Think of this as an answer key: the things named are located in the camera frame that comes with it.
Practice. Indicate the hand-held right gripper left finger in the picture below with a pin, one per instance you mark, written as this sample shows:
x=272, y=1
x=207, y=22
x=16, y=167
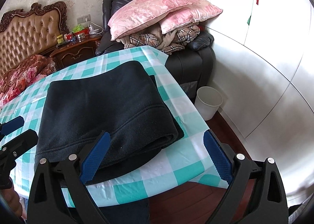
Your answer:
x=97, y=157

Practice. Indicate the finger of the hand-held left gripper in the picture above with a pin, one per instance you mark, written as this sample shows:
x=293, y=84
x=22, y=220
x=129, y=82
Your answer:
x=23, y=140
x=13, y=123

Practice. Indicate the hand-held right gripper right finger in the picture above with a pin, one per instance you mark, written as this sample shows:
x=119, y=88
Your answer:
x=217, y=155

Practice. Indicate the black pants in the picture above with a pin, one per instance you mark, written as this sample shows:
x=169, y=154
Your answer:
x=98, y=106

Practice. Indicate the person's left forearm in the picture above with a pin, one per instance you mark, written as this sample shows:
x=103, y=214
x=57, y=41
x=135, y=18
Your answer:
x=13, y=202

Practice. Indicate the green checkered tablecloth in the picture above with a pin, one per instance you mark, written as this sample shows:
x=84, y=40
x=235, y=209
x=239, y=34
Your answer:
x=181, y=150

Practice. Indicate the red floral bedspread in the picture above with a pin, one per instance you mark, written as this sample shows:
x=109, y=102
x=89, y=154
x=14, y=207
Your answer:
x=22, y=74

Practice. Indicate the white waste bin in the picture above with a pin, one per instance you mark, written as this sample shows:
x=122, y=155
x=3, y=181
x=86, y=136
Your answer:
x=208, y=103

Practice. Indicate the person's dark clothing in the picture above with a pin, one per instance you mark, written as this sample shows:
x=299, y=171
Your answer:
x=127, y=211

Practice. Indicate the tufted leather bed headboard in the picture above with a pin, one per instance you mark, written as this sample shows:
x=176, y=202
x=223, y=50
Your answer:
x=29, y=32

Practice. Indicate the black leather armchair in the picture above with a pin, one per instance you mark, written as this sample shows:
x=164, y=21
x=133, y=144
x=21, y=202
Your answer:
x=186, y=66

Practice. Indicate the dark wooden nightstand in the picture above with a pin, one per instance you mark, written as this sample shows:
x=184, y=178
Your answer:
x=76, y=52

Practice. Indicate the yellow box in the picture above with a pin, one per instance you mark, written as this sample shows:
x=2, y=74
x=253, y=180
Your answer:
x=60, y=39

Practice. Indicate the white wardrobe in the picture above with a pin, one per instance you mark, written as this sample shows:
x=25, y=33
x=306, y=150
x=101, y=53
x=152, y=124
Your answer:
x=269, y=66

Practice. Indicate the red packet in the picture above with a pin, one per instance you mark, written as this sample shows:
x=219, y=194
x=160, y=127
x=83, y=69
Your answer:
x=70, y=36

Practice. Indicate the round metal tin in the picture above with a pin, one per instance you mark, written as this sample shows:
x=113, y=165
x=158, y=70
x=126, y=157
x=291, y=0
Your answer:
x=81, y=36

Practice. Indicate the green tissue pack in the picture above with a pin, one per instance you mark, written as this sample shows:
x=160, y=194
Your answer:
x=79, y=28

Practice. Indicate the brown plaid blanket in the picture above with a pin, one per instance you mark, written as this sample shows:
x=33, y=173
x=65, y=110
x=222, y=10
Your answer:
x=147, y=39

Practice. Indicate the green hanging ornament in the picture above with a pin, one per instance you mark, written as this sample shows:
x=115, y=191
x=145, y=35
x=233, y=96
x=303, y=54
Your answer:
x=249, y=20

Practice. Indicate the small pink floral pillow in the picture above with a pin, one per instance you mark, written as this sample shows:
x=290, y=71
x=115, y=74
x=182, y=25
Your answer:
x=193, y=17

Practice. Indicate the large pink floral pillow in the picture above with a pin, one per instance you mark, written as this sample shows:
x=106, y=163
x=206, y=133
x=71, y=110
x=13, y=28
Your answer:
x=142, y=10

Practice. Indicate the wall socket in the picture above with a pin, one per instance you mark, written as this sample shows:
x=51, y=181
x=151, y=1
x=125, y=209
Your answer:
x=83, y=19

